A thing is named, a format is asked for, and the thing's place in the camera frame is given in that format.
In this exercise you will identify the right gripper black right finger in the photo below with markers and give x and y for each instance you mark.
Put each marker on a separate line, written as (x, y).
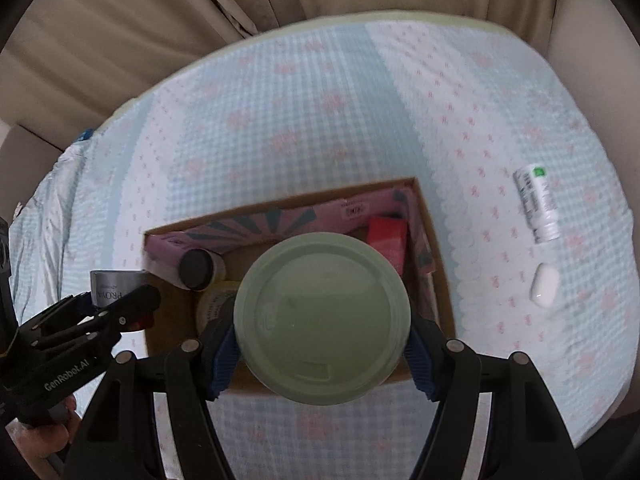
(526, 436)

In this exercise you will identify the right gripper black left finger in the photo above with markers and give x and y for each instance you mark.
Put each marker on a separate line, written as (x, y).
(147, 412)

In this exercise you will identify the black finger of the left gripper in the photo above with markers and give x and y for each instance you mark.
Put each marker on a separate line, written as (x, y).
(110, 312)

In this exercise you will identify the black lid small jar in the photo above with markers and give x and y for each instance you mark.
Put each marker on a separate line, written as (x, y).
(198, 269)

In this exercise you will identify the yellow tape roll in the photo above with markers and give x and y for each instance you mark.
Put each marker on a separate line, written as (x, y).
(216, 300)

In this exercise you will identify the white earbuds case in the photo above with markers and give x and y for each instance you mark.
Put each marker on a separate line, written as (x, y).
(545, 285)

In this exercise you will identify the pale green lid jar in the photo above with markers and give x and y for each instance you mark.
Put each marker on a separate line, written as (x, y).
(321, 318)

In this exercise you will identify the red marubi box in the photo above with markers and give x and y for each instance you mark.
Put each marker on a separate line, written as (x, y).
(388, 236)

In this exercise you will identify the white medicine bottle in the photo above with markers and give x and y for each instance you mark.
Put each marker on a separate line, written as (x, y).
(541, 212)

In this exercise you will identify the silver red cosmetic jar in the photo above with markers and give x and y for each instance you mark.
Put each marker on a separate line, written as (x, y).
(108, 286)

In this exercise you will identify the person's left hand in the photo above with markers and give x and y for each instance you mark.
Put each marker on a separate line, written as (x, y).
(36, 445)

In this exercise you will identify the open cardboard box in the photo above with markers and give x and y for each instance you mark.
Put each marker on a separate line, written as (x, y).
(241, 237)

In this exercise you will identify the light blue patterned bedsheet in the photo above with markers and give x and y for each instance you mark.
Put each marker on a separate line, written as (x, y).
(454, 104)

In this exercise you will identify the beige curtain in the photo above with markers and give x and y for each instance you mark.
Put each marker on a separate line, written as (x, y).
(66, 65)

